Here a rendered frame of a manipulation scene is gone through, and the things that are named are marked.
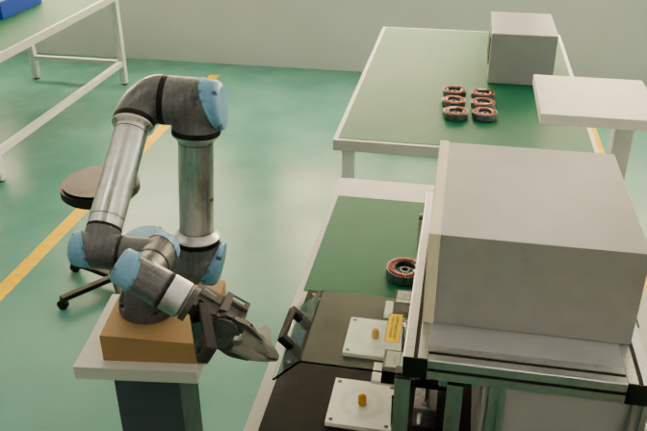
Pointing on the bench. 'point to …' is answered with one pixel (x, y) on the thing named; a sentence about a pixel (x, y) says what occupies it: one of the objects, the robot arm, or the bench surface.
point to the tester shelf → (519, 354)
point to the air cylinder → (425, 408)
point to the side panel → (557, 413)
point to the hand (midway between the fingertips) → (271, 358)
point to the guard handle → (289, 327)
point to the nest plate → (344, 412)
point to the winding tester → (533, 243)
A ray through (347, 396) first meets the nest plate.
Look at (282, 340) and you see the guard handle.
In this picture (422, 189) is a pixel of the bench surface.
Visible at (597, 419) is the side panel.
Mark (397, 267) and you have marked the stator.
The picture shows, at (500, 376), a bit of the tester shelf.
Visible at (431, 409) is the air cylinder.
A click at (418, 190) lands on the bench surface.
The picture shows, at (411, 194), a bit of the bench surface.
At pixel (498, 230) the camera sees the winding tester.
